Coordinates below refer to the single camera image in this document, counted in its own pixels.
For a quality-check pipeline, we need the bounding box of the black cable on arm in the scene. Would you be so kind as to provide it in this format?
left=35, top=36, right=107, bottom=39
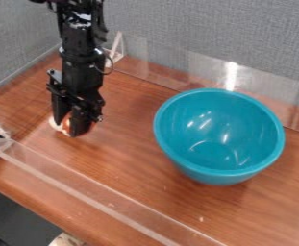
left=91, top=47, right=117, bottom=76

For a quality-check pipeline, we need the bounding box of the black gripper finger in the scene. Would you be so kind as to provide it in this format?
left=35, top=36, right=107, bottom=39
left=70, top=107, right=97, bottom=137
left=51, top=94, right=73, bottom=125

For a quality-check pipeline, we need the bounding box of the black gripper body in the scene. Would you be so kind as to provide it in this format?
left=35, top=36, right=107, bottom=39
left=46, top=51, right=107, bottom=124

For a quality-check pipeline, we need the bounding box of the clear acrylic back barrier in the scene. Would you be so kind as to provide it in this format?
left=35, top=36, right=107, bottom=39
left=106, top=31, right=299, bottom=132

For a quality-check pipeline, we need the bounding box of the toy mushroom brown cap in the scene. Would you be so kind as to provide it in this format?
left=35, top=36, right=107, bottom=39
left=48, top=113, right=99, bottom=138

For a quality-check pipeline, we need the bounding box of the clear acrylic corner bracket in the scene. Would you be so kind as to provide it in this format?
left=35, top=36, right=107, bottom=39
left=106, top=31, right=125, bottom=67

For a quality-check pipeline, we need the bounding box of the blue plastic bowl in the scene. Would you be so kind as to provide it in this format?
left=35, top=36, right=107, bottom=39
left=153, top=88, right=285, bottom=185

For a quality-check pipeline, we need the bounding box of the clear acrylic barrier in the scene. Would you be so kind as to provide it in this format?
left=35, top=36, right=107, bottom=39
left=106, top=31, right=299, bottom=132
left=0, top=140, right=225, bottom=246

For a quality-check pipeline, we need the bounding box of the clear acrylic front barrier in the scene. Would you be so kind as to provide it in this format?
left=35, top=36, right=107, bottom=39
left=0, top=140, right=225, bottom=246

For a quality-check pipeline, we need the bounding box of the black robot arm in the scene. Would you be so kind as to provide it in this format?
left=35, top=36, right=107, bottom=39
left=30, top=0, right=110, bottom=137

